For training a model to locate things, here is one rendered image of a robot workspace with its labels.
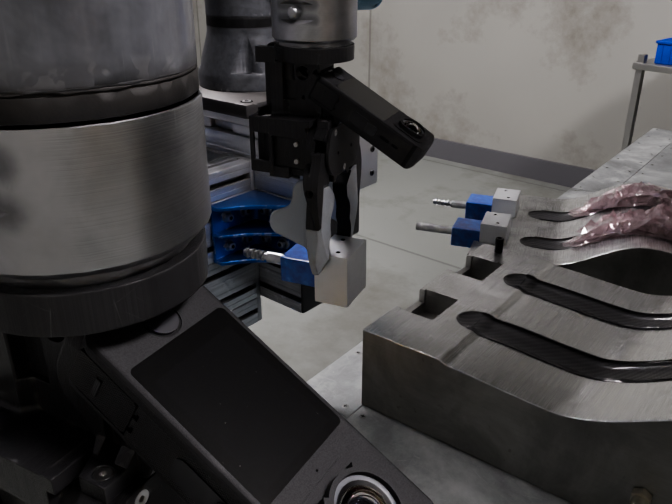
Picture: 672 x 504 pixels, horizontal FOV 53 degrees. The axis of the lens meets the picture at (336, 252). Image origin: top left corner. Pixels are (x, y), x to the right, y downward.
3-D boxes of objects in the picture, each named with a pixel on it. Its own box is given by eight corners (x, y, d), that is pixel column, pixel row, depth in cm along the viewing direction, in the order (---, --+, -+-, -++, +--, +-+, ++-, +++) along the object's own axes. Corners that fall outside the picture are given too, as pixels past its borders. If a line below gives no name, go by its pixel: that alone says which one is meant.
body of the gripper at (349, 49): (288, 156, 70) (284, 35, 64) (365, 167, 66) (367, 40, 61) (250, 178, 63) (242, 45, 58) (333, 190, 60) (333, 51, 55)
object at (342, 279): (233, 284, 71) (229, 237, 69) (257, 265, 75) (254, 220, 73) (347, 308, 66) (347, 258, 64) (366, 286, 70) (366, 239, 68)
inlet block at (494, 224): (411, 249, 97) (413, 214, 95) (419, 236, 101) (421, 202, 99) (503, 262, 93) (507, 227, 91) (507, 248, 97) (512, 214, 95)
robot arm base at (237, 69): (178, 83, 101) (171, 13, 97) (251, 70, 111) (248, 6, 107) (247, 97, 92) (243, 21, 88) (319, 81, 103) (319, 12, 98)
